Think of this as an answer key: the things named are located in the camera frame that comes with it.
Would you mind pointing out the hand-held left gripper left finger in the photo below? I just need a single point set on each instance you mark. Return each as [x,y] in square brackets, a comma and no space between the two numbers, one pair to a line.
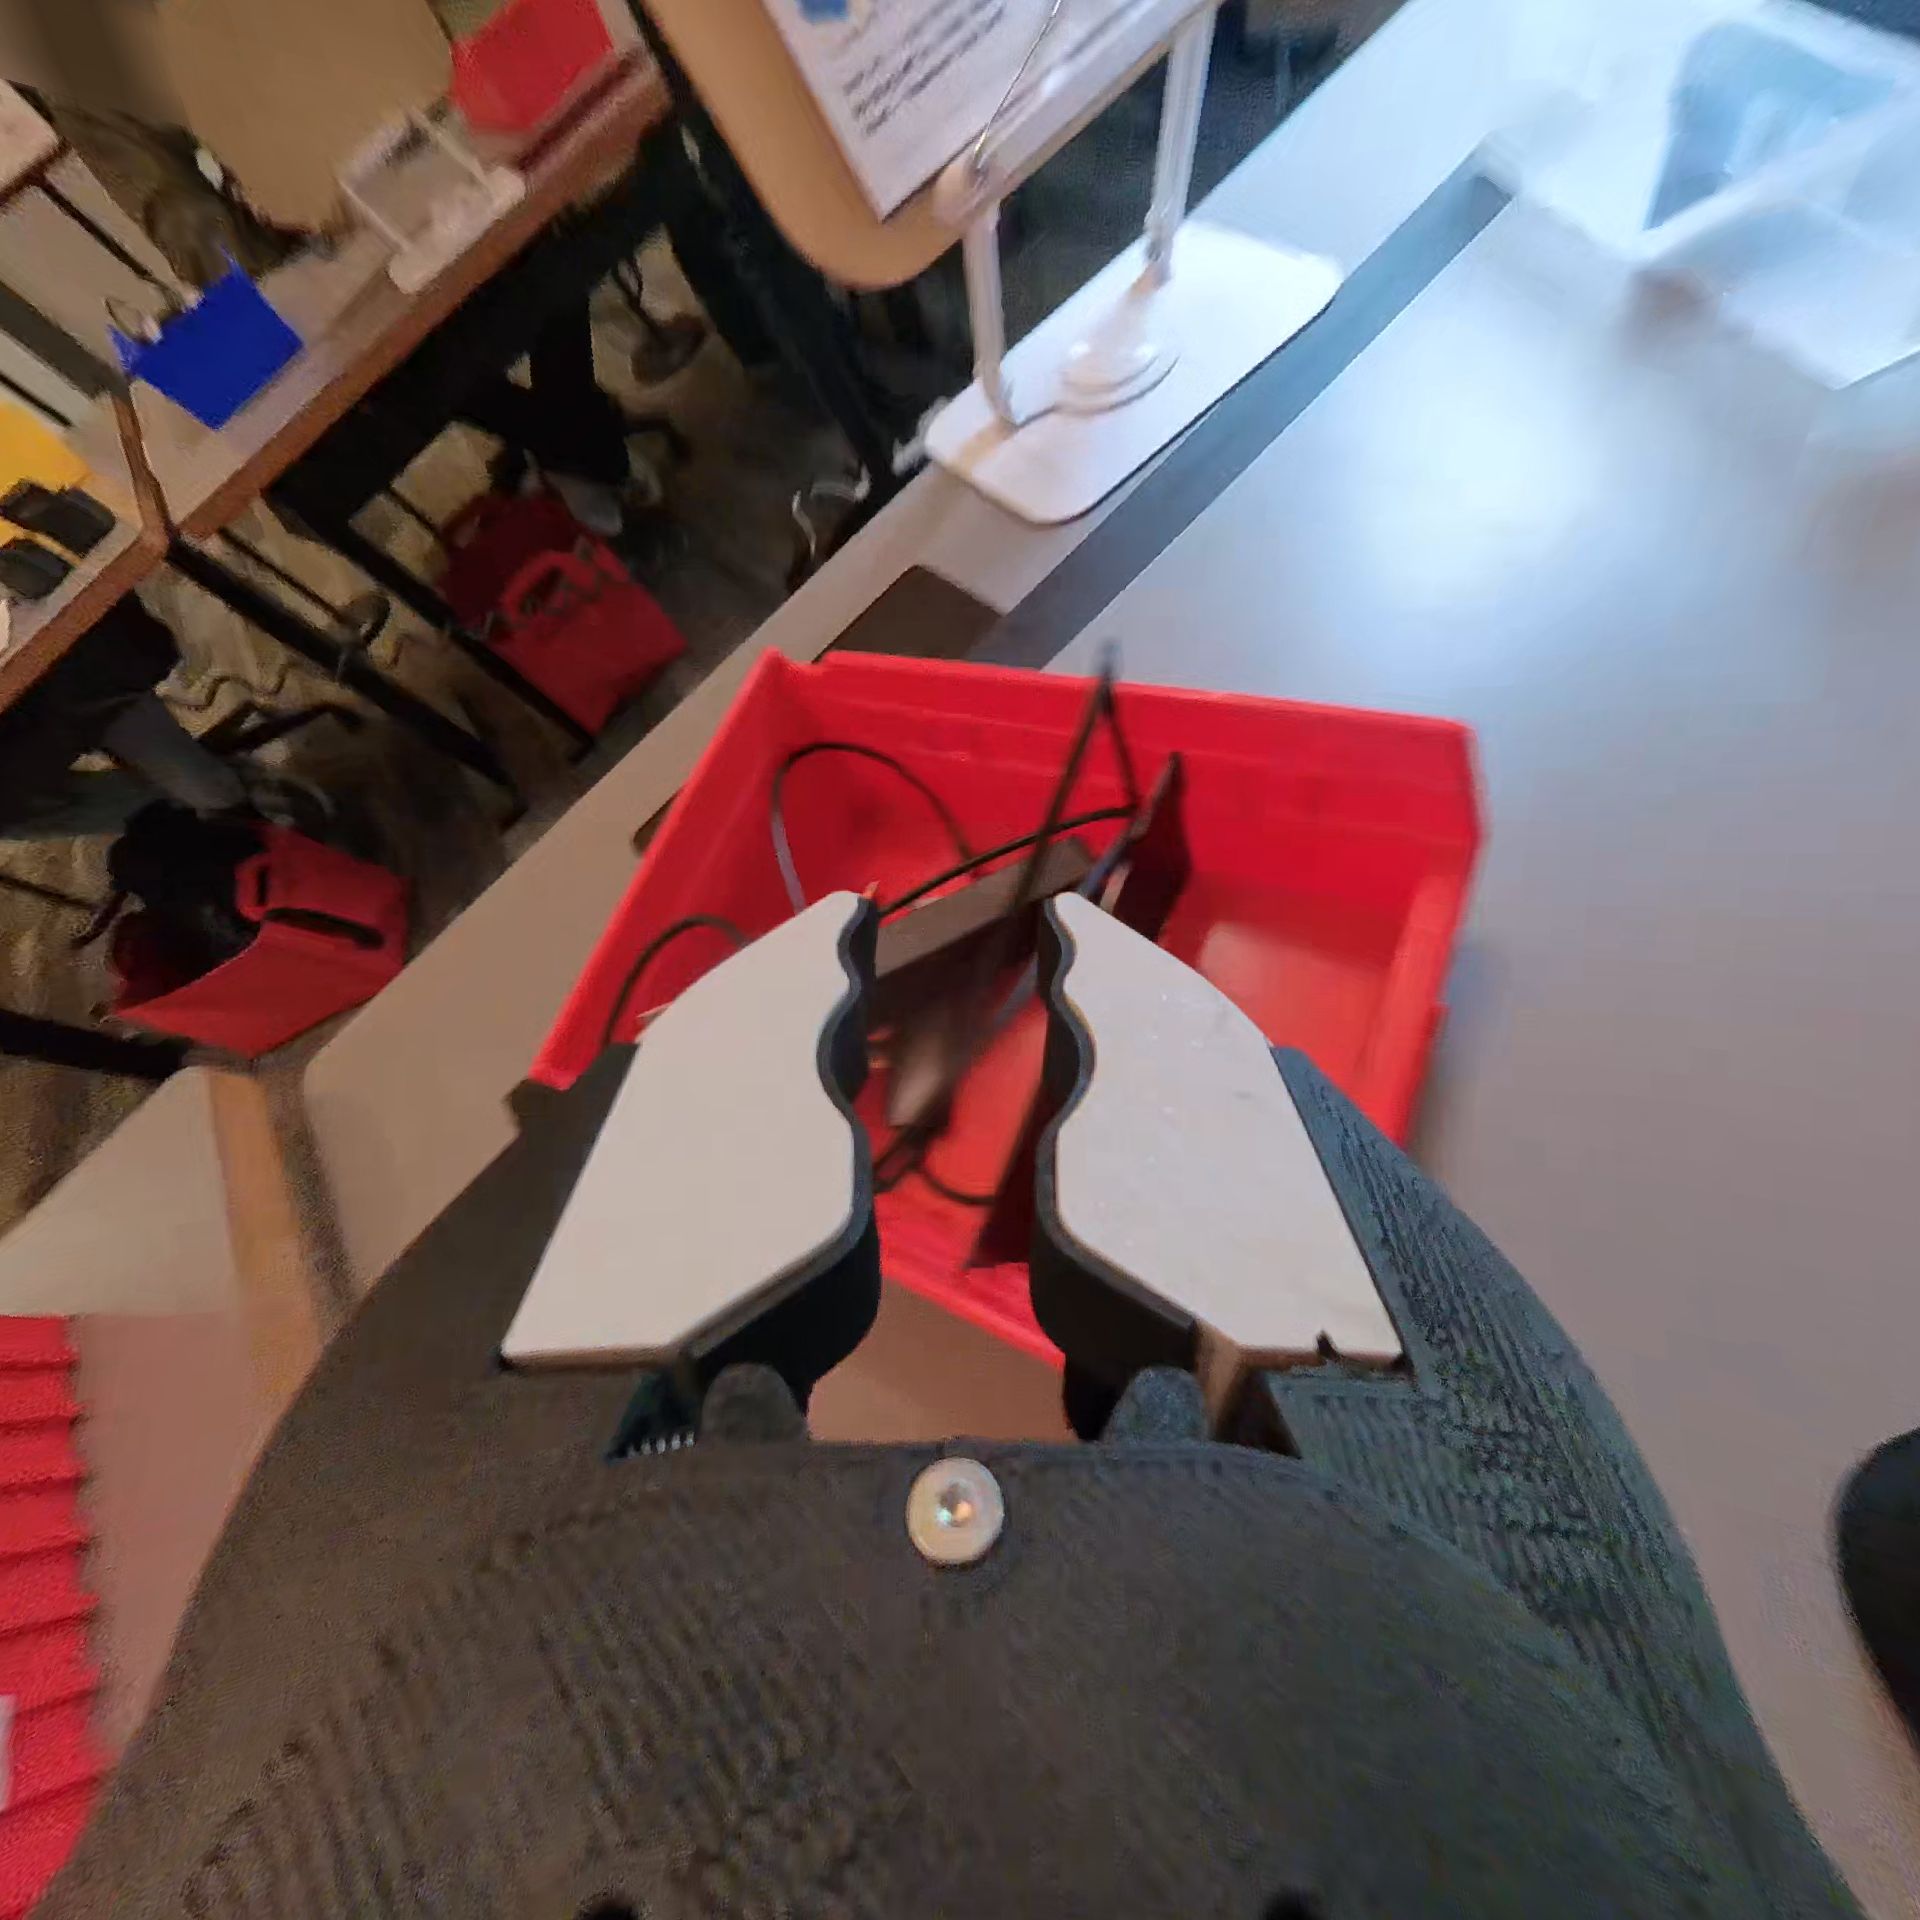
[705,1185]

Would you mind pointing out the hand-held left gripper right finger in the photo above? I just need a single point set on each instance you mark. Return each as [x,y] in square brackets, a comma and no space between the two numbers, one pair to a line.
[1214,1185]

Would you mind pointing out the red plastic bin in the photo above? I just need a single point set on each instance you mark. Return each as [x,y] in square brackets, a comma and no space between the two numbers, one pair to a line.
[533,66]
[45,1576]
[1319,900]

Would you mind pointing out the clear plastic bin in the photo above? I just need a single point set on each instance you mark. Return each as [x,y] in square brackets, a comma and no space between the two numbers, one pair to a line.
[1725,180]

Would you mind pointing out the black bin divider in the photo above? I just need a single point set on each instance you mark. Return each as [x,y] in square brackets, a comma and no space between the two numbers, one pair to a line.
[1155,856]

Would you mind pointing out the red and black bag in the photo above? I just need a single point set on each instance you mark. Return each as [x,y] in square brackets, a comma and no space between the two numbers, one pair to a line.
[283,944]

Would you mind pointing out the wooden side table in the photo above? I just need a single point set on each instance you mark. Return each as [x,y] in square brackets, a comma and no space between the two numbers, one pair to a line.
[149,1200]

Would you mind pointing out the black mesh pad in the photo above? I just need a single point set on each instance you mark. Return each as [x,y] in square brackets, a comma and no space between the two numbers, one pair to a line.
[1882,1576]

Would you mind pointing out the wooden background table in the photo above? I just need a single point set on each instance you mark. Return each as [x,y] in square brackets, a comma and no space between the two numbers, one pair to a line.
[345,345]
[77,599]

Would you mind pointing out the blue plastic bin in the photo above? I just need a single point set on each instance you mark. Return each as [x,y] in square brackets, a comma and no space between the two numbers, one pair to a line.
[210,352]

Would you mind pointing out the yellow plastic bin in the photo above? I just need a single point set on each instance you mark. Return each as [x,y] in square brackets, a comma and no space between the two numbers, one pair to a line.
[37,450]

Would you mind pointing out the instruction sheet on stand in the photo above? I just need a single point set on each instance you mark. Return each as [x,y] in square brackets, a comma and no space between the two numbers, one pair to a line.
[901,136]

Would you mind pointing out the cardboard and black panel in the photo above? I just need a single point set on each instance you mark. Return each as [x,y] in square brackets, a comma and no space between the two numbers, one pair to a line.
[301,106]

